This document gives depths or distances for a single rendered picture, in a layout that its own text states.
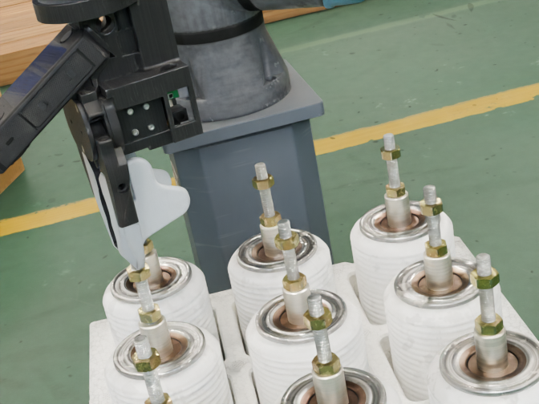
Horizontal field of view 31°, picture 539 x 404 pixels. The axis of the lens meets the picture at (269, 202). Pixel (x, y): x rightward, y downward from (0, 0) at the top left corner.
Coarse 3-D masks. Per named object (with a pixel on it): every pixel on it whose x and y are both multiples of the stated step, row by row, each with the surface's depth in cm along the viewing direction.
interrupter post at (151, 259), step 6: (150, 252) 88; (156, 252) 88; (150, 258) 87; (156, 258) 88; (150, 264) 88; (156, 264) 88; (150, 270) 88; (156, 270) 88; (156, 276) 88; (162, 276) 89; (150, 282) 88; (156, 282) 89
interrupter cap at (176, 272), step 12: (168, 264) 91; (180, 264) 91; (120, 276) 91; (168, 276) 90; (180, 276) 89; (120, 288) 89; (132, 288) 89; (156, 288) 88; (168, 288) 87; (180, 288) 87; (120, 300) 87; (132, 300) 86; (156, 300) 86
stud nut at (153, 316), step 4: (156, 304) 78; (140, 308) 78; (156, 308) 77; (140, 312) 77; (148, 312) 77; (152, 312) 77; (156, 312) 77; (160, 312) 77; (140, 316) 77; (144, 316) 77; (148, 316) 76; (152, 316) 77; (156, 316) 77; (160, 316) 77; (140, 320) 77; (144, 320) 77; (148, 320) 77; (152, 320) 77; (156, 320) 77
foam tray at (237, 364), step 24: (456, 240) 101; (336, 264) 101; (336, 288) 96; (216, 312) 97; (360, 312) 92; (504, 312) 88; (96, 336) 96; (240, 336) 92; (384, 336) 88; (96, 360) 92; (240, 360) 88; (384, 360) 85; (96, 384) 89; (240, 384) 85
